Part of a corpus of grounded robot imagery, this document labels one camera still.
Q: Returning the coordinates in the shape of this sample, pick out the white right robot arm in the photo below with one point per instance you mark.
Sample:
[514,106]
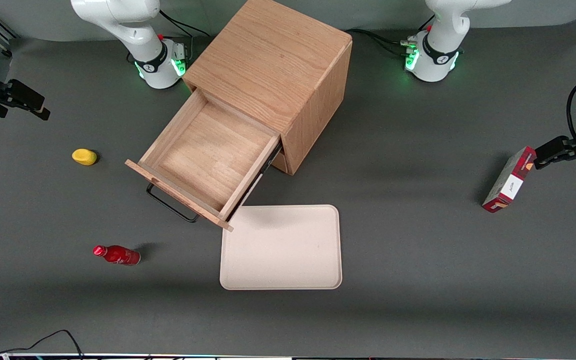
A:
[133,30]

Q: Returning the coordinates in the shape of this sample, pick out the wooden drawer cabinet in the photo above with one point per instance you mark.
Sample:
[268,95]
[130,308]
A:
[268,60]

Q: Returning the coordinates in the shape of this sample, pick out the red and white carton box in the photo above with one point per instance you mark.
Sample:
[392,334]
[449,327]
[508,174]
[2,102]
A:
[510,180]

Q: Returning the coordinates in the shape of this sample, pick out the yellow lemon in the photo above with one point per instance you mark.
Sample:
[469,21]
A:
[84,157]

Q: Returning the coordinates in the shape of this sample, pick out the red bottle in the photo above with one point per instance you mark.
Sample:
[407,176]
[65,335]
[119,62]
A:
[118,255]

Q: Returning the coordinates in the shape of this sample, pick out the beige rectangular tray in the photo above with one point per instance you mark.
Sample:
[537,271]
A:
[283,250]

